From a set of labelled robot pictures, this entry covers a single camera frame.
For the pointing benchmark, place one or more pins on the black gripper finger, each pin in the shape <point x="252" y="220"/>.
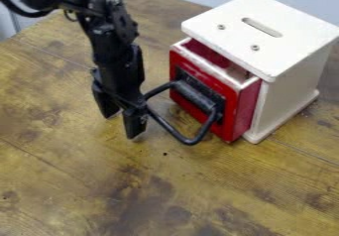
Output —
<point x="105" y="104"/>
<point x="135" y="121"/>

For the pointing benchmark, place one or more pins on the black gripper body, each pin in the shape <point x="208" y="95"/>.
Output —
<point x="120" y="77"/>

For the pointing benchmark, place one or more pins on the black metal drawer handle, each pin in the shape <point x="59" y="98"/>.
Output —
<point x="197" y="99"/>

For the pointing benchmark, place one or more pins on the red wooden drawer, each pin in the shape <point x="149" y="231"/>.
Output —
<point x="221" y="81"/>

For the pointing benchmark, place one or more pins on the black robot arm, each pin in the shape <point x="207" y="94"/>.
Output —
<point x="103" y="18"/>

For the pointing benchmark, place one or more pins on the grey vertical pole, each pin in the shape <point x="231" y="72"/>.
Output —
<point x="15" y="22"/>

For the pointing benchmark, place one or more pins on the white wooden box cabinet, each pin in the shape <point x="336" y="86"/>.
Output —
<point x="277" y="43"/>

